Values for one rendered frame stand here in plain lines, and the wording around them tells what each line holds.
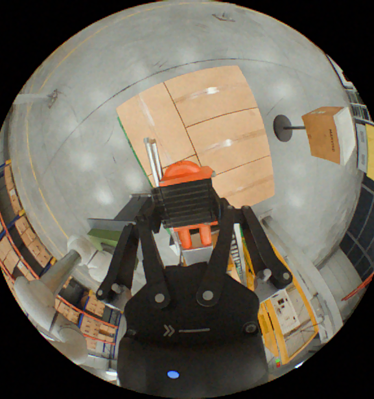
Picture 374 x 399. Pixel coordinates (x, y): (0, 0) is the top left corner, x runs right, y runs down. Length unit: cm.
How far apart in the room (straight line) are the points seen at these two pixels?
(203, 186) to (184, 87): 86
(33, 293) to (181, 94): 124
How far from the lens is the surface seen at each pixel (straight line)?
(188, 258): 25
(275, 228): 199
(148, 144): 15
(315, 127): 128
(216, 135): 87
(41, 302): 57
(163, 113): 89
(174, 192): 15
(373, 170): 730
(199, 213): 17
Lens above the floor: 138
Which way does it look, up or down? 65 degrees down
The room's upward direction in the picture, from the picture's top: 176 degrees clockwise
